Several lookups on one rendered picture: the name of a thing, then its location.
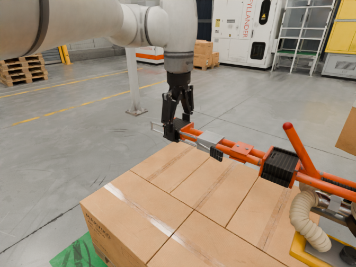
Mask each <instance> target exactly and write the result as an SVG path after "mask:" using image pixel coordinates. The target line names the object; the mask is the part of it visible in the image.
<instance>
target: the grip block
mask: <svg viewBox="0 0 356 267"><path fill-rule="evenodd" d="M300 165H301V161H300V159H299V157H298V155H297V153H295V152H291V151H289V150H286V149H282V148H279V147H276V146H275V147H274V146H271V147H270V148H269V150H268V151H267V152H266V154H265V155H264V157H263V158H262V162H261V166H260V171H259V176H260V177H261V178H263V179H266V180H268V181H271V182H273V183H276V184H278V185H281V186H283V187H285V188H288V187H289V188H290V189H292V187H293V184H294V182H295V179H296V176H297V173H298V171H299V168H300Z"/></svg>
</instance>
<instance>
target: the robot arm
mask: <svg viewBox="0 0 356 267"><path fill-rule="evenodd" d="M197 30H198V16H197V4H196V0H159V6H153V7H149V6H142V5H138V4H120V2H119V1H118V0H0V61H1V60H7V59H12V58H20V57H26V56H31V55H34V54H37V53H40V52H43V51H46V50H50V49H53V48H56V47H59V46H63V45H67V44H70V43H74V42H79V41H83V40H88V39H94V38H101V37H104V38H105V39H106V40H107V41H108V42H110V43H112V44H114V45H117V46H120V47H125V48H139V47H148V46H156V47H161V48H163V49H164V52H163V55H164V69H165V70H166V71H167V72H166V73H167V83H168V85H169V90H168V92H167V93H163V94H162V98H163V105H162V118H161V123H163V124H166V132H167V140H170V141H172V142H174V141H175V123H173V119H174V115H175V111H176V107H177V105H178V104H179V101H180V100H181V104H182V107H183V110H184V113H182V119H183V120H186V121H190V115H193V112H192V111H194V102H193V85H190V82H191V70H192V69H193V57H194V45H195V42H196V39H197ZM172 99H173V100H175V101H172ZM190 106H191V107H190Z"/></svg>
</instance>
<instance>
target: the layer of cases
mask: <svg viewBox="0 0 356 267"><path fill-rule="evenodd" d="M300 192H301V191H300V189H299V187H298V186H295V185H293V187H292V189H290V188H289V187H288V188H285V187H283V186H281V185H278V184H276V183H273V182H271V181H268V180H266V179H263V178H261V177H260V176H259V171H258V170H255V169H253V168H250V167H248V166H245V165H243V164H240V163H238V162H235V161H233V160H231V159H228V158H225V157H223V158H222V162H220V161H218V160H216V159H214V158H213V157H211V156H210V154H209V153H206V152H203V151H201V150H199V149H197V146H196V147H193V146H191V145H188V144H186V143H183V142H179V143H176V142H172V143H170V144H169V145H167V146H166V147H164V148H162V149H161V150H159V151H158V152H156V153H155V154H153V155H151V156H150V157H148V158H147V159H145V160H144V161H142V162H141V163H139V164H138V165H136V166H134V167H133V168H131V169H130V170H128V171H126V172H125V173H123V174H122V175H120V176H119V177H117V178H116V179H114V180H113V181H111V182H110V183H108V184H106V185H105V186H103V187H102V188H100V189H98V190H97V191H95V192H94V193H92V194H91V195H89V196H88V197H86V198H85V199H83V200H82V201H80V202H79V203H80V205H81V209H82V212H83V215H84V218H85V221H86V224H87V227H88V230H89V232H90V236H91V239H92V242H93V243H94V244H95V245H96V246H97V247H98V248H99V249H100V250H101V251H102V252H103V253H104V254H105V255H106V256H107V257H108V258H109V260H110V261H111V262H112V263H113V264H114V265H115V266H116V267H309V266H308V265H306V264H305V263H302V262H300V261H299V260H297V259H296V258H294V257H292V256H290V255H289V251H290V247H291V243H292V240H293V236H294V234H295V228H294V226H293V225H292V224H291V223H290V221H291V219H290V218H289V215H290V213H289V210H290V207H291V203H292V201H293V199H294V197H295V196H296V195H297V194H298V193H300Z"/></svg>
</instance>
